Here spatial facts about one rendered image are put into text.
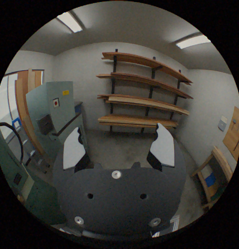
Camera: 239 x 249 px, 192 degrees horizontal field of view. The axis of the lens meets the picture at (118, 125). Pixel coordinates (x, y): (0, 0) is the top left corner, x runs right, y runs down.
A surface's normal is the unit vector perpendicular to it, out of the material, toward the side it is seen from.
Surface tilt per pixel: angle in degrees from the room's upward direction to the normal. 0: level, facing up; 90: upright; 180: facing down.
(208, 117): 90
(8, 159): 90
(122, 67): 90
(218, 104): 90
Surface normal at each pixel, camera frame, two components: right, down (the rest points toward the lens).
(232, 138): -1.00, -0.06
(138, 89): 0.02, 0.50
